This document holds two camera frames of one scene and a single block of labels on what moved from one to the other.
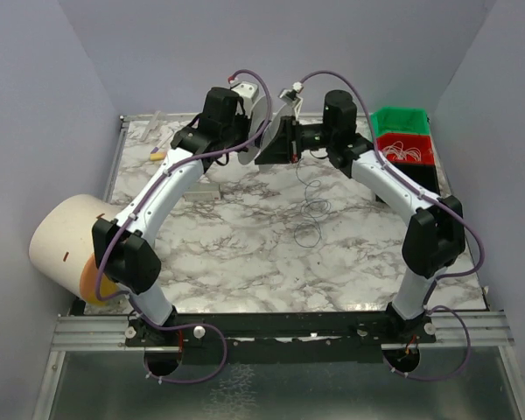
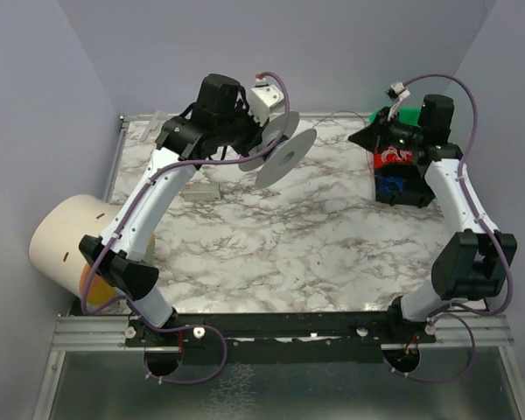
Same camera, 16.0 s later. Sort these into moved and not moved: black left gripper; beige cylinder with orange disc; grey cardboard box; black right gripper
Moved: black right gripper
Not moved: beige cylinder with orange disc; grey cardboard box; black left gripper
